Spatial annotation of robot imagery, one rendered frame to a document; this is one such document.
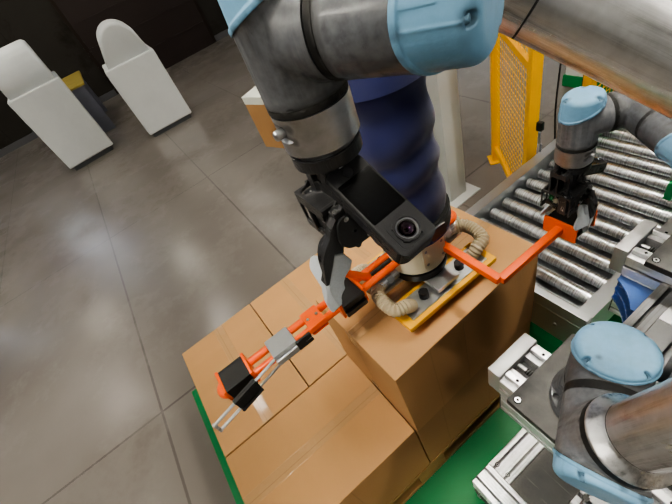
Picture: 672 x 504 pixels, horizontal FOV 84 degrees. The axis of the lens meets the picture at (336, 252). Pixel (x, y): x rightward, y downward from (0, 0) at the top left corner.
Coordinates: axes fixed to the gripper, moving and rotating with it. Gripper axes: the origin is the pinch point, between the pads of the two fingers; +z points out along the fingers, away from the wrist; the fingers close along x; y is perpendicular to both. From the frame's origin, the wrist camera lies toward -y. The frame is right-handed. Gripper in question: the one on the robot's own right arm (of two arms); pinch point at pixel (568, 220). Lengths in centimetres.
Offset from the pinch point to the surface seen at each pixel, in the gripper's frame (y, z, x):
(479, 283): 20.3, 16.4, -11.7
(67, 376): 219, 109, -218
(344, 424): 77, 56, -25
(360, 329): 56, 16, -26
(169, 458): 165, 109, -103
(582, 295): -21, 57, -2
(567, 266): -30, 57, -13
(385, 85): 35, -51, -16
